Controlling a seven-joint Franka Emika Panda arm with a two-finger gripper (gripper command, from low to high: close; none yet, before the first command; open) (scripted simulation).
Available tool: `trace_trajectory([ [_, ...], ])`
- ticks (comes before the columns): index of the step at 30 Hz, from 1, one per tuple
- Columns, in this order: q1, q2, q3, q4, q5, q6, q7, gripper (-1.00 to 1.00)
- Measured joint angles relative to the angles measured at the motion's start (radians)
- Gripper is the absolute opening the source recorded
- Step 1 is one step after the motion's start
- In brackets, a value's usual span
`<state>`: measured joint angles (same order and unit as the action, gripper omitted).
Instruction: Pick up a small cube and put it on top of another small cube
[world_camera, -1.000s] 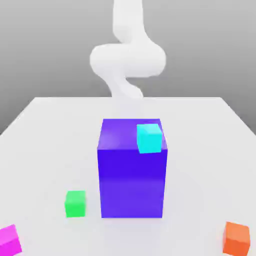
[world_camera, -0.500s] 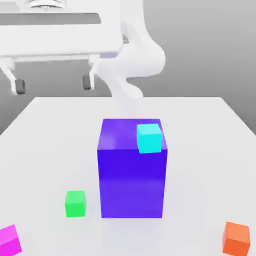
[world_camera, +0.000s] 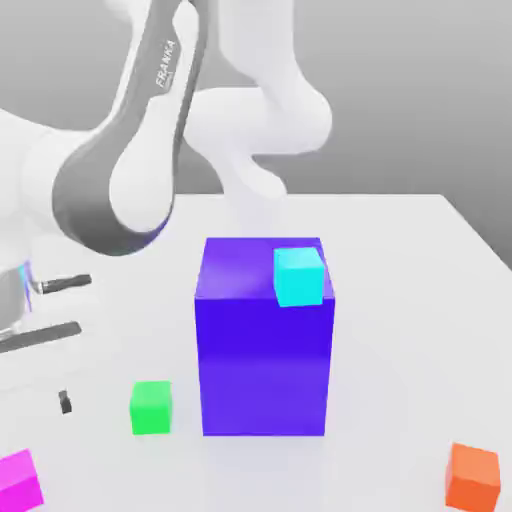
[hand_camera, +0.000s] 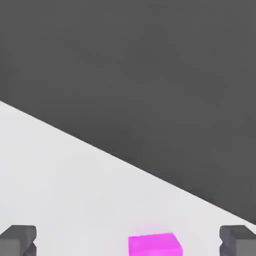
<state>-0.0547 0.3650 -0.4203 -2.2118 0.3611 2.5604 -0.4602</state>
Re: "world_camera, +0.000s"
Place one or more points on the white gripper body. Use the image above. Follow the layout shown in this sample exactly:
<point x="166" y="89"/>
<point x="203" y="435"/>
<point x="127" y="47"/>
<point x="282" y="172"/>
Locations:
<point x="40" y="336"/>

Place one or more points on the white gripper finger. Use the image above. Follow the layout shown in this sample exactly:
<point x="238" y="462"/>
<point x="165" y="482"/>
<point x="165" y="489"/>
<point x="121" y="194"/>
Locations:
<point x="64" y="402"/>

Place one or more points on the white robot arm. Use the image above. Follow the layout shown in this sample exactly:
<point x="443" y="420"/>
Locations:
<point x="140" y="188"/>

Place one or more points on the small green cube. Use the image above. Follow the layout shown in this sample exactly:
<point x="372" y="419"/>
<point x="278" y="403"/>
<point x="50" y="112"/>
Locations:
<point x="151" y="408"/>

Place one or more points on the small magenta cube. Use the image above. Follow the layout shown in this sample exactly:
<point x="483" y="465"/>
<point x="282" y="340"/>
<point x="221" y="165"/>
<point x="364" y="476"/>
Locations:
<point x="18" y="482"/>

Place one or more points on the small cyan cube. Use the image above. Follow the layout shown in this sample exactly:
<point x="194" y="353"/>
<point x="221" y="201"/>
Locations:
<point x="299" y="280"/>

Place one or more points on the small orange cube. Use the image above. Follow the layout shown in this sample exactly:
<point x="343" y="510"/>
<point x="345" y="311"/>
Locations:
<point x="472" y="478"/>

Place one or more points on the large blue box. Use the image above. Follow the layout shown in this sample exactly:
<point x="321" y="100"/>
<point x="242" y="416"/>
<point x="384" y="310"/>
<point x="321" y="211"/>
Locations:
<point x="262" y="360"/>

